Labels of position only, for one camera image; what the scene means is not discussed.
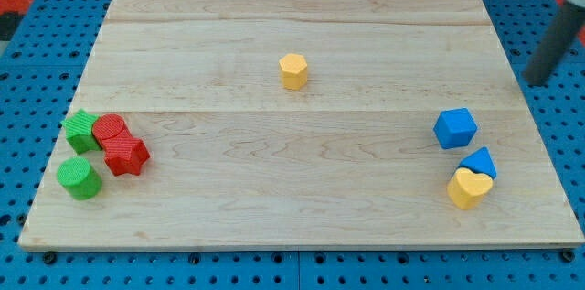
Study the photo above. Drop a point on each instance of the wooden board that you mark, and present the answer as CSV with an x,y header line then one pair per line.
x,y
348,162

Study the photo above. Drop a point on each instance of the yellow hexagon block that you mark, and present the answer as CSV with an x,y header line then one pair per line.
x,y
294,71

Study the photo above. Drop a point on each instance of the blue cube block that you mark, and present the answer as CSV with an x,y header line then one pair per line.
x,y
455,128

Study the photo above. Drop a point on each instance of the red star block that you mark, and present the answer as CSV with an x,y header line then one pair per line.
x,y
125,155

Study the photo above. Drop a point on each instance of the red cylinder block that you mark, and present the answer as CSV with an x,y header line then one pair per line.
x,y
108,127

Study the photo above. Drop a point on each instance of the yellow heart block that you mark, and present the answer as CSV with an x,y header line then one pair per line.
x,y
467,189

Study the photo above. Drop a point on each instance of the blue triangle block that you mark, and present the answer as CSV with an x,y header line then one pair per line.
x,y
480,161

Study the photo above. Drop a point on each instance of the green star block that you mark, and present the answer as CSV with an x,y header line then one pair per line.
x,y
79,132

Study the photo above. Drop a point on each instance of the green cylinder block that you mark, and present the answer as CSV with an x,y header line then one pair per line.
x,y
78,177

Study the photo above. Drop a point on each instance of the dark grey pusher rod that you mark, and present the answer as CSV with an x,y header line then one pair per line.
x,y
560,34

